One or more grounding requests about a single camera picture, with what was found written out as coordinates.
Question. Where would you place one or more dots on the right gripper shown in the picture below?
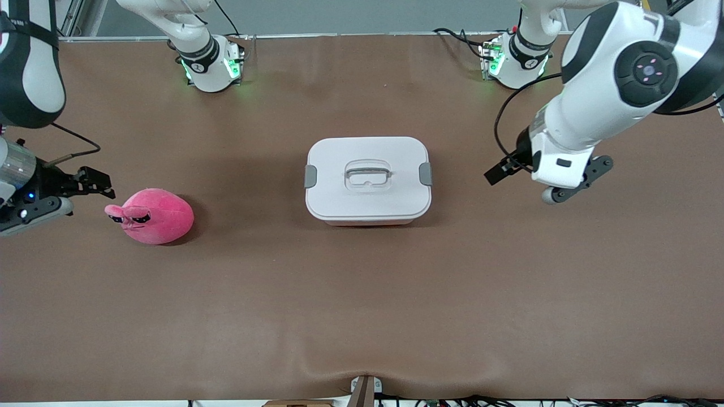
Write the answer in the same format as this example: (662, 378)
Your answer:
(50, 183)

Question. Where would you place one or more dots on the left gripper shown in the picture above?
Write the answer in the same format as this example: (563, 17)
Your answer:
(521, 148)

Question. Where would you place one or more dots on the pink plush toy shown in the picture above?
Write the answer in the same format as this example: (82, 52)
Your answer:
(161, 217)

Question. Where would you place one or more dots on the white box lid grey clips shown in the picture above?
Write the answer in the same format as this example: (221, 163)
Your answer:
(367, 195)

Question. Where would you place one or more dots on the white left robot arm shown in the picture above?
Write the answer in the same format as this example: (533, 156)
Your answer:
(599, 85)

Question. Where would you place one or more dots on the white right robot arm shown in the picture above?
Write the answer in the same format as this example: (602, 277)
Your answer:
(34, 73)

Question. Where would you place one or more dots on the pink translucent plastic box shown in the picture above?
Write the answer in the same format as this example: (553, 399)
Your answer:
(367, 223)

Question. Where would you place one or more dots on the brown table mat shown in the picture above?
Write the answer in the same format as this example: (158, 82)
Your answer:
(362, 311)

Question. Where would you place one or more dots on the brown wooden piece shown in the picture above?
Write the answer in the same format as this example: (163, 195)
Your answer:
(297, 403)

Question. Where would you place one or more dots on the aluminium frame post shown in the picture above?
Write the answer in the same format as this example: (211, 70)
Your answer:
(72, 17)

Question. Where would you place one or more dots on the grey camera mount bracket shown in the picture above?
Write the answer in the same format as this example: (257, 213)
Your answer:
(365, 390)

